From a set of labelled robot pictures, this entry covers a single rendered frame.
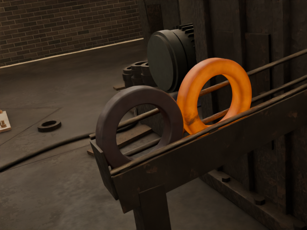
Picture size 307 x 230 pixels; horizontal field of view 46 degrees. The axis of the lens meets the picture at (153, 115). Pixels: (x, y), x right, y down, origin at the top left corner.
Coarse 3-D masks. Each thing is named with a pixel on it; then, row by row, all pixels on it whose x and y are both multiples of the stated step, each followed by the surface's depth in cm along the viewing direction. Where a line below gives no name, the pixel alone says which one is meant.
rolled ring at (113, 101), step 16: (128, 96) 67; (144, 96) 69; (160, 96) 71; (112, 112) 67; (160, 112) 75; (176, 112) 73; (96, 128) 69; (112, 128) 67; (176, 128) 74; (96, 144) 70; (112, 144) 68; (160, 144) 76; (112, 160) 69; (128, 160) 71
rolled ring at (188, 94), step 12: (204, 60) 76; (216, 60) 74; (228, 60) 76; (192, 72) 74; (204, 72) 73; (216, 72) 75; (228, 72) 76; (240, 72) 78; (192, 84) 73; (240, 84) 79; (180, 96) 74; (192, 96) 73; (240, 96) 80; (180, 108) 74; (192, 108) 74; (240, 108) 81; (192, 120) 75; (192, 132) 76
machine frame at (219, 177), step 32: (192, 0) 153; (224, 0) 133; (256, 0) 119; (288, 0) 106; (224, 32) 137; (256, 32) 123; (288, 32) 109; (256, 64) 125; (288, 64) 112; (224, 96) 149; (256, 160) 142; (288, 160) 123; (224, 192) 160; (256, 192) 148; (288, 192) 127; (288, 224) 127
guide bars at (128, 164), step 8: (296, 88) 84; (304, 88) 85; (280, 96) 82; (288, 96) 83; (264, 104) 81; (248, 112) 79; (224, 120) 77; (232, 120) 77; (208, 128) 76; (216, 128) 76; (192, 136) 74; (176, 144) 73; (152, 152) 71; (160, 152) 71; (136, 160) 70; (144, 160) 70; (120, 168) 68; (128, 168) 69
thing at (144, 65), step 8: (136, 64) 289; (144, 64) 263; (128, 72) 300; (136, 72) 279; (144, 72) 258; (128, 80) 304; (136, 80) 282; (144, 80) 262; (152, 80) 258; (120, 88) 315
